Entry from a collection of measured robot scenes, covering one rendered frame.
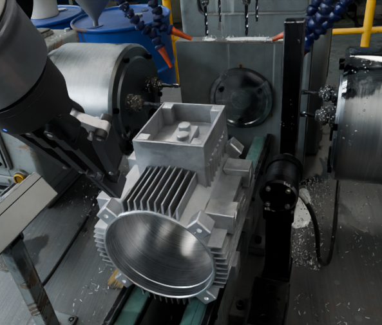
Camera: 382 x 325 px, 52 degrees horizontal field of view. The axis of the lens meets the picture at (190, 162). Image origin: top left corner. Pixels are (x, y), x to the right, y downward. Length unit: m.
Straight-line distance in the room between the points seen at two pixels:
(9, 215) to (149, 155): 0.21
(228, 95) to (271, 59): 0.13
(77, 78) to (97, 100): 0.07
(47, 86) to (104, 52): 0.52
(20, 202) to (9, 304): 0.30
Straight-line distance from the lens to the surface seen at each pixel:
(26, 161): 1.00
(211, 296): 0.56
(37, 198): 0.63
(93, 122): 0.38
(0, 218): 0.59
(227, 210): 0.50
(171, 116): 0.61
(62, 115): 0.37
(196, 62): 0.93
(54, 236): 0.96
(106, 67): 0.83
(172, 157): 0.52
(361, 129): 0.69
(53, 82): 0.35
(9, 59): 0.31
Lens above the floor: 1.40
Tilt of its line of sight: 33 degrees down
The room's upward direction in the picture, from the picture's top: 6 degrees counter-clockwise
